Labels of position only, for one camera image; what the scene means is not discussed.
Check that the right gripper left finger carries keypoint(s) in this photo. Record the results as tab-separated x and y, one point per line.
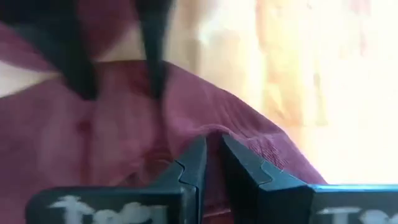
174	199

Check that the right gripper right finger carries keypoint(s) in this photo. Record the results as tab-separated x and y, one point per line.
267	196

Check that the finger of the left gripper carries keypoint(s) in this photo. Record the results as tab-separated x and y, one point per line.
155	46
76	62

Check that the maroon baseball cap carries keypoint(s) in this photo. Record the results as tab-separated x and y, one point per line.
124	140

